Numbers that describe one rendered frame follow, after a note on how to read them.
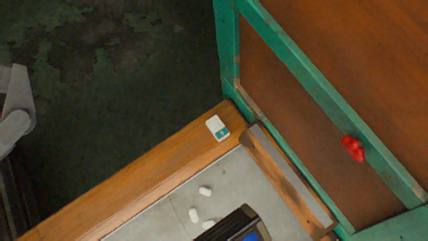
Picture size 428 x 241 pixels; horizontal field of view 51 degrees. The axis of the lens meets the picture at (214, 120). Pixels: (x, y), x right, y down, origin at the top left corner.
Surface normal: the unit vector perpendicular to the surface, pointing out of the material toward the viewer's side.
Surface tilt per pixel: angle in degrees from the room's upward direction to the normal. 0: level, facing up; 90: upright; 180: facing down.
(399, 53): 90
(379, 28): 90
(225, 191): 0
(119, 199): 0
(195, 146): 0
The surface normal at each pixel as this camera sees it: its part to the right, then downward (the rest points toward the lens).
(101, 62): -0.06, -0.34
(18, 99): 0.43, 0.09
